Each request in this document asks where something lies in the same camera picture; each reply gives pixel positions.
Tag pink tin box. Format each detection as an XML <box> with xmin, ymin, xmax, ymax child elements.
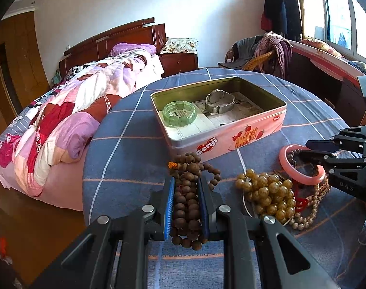
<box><xmin>150</xmin><ymin>77</ymin><xmax>287</xmax><ymax>163</ymax></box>

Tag blue folded cloth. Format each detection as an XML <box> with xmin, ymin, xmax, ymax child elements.
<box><xmin>349</xmin><ymin>61</ymin><xmax>366</xmax><ymax>75</ymax></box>

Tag wicker chair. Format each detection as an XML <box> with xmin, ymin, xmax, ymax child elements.
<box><xmin>226</xmin><ymin>38</ymin><xmax>292</xmax><ymax>76</ymax></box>

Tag red ornament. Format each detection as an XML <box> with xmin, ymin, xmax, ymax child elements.
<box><xmin>293</xmin><ymin>197</ymin><xmax>307</xmax><ymax>213</ymax></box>

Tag green bangle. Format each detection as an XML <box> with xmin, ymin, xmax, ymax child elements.
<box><xmin>163</xmin><ymin>102</ymin><xmax>197</xmax><ymax>127</ymax></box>

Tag wooden wardrobe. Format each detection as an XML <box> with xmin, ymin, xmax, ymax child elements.
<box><xmin>0</xmin><ymin>12</ymin><xmax>51</xmax><ymax>127</ymax></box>

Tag black white patterned pillow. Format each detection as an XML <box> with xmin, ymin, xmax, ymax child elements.
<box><xmin>65</xmin><ymin>63</ymin><xmax>96</xmax><ymax>79</ymax></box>

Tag hanging dark coats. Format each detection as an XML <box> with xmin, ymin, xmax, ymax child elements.
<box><xmin>260</xmin><ymin>0</ymin><xmax>302</xmax><ymax>41</ymax></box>

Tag brown wooden bead bracelet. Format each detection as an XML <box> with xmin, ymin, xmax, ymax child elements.
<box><xmin>168</xmin><ymin>153</ymin><xmax>222</xmax><ymax>251</ymax></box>

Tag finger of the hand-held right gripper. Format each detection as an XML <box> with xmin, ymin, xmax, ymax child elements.
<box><xmin>297</xmin><ymin>150</ymin><xmax>366</xmax><ymax>204</ymax></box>
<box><xmin>306</xmin><ymin>124</ymin><xmax>366</xmax><ymax>157</ymax></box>

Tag pink purple garment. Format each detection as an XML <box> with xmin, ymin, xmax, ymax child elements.
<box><xmin>255</xmin><ymin>32</ymin><xmax>293</xmax><ymax>79</ymax></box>

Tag desk with pink cover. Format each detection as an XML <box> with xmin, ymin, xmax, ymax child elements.
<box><xmin>287</xmin><ymin>40</ymin><xmax>366</xmax><ymax>127</ymax></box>

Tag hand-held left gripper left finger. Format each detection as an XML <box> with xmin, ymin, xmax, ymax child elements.
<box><xmin>31</xmin><ymin>176</ymin><xmax>176</xmax><ymax>289</ymax></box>

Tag pink patchwork quilt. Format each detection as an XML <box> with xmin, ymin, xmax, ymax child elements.
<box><xmin>0</xmin><ymin>50</ymin><xmax>152</xmax><ymax>196</ymax></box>

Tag pink bangle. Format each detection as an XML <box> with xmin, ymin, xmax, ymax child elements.
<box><xmin>279</xmin><ymin>144</ymin><xmax>326</xmax><ymax>185</ymax></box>

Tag blue plaid tablecloth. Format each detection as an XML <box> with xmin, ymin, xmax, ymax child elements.
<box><xmin>82</xmin><ymin>68</ymin><xmax>366</xmax><ymax>289</ymax></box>

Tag printed paper sheet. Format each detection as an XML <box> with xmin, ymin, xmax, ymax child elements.
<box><xmin>168</xmin><ymin>92</ymin><xmax>266</xmax><ymax>140</ymax></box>

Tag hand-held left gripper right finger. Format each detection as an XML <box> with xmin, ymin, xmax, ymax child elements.
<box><xmin>197</xmin><ymin>175</ymin><xmax>342</xmax><ymax>289</ymax></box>

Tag dark bead bracelet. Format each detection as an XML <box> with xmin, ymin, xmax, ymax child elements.
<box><xmin>286</xmin><ymin>149</ymin><xmax>320</xmax><ymax>177</ymax></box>

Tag window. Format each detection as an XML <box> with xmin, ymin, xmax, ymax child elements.
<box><xmin>298</xmin><ymin>0</ymin><xmax>366</xmax><ymax>67</ymax></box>

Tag floral white pillow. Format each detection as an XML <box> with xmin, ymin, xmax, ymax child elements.
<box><xmin>159</xmin><ymin>38</ymin><xmax>199</xmax><ymax>55</ymax></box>

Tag purple pillow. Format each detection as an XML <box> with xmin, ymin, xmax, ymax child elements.
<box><xmin>110</xmin><ymin>43</ymin><xmax>157</xmax><ymax>57</ymax></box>

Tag silver wristwatch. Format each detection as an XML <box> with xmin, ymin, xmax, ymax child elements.
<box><xmin>205</xmin><ymin>89</ymin><xmax>236</xmax><ymax>115</ymax></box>

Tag grey garment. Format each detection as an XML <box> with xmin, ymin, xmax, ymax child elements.
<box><xmin>218</xmin><ymin>39</ymin><xmax>262</xmax><ymax>68</ymax></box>

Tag wooden bed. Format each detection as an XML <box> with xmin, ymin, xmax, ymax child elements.
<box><xmin>0</xmin><ymin>16</ymin><xmax>168</xmax><ymax>211</ymax></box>

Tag amber bead bracelet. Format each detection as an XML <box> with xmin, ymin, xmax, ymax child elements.
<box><xmin>235</xmin><ymin>169</ymin><xmax>296</xmax><ymax>221</ymax></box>

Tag wooden nightstand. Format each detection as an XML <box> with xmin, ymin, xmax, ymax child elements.
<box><xmin>158</xmin><ymin>51</ymin><xmax>199</xmax><ymax>77</ymax></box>

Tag floral pink yellow pillow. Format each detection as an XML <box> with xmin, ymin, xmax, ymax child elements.
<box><xmin>299</xmin><ymin>39</ymin><xmax>343</xmax><ymax>59</ymax></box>

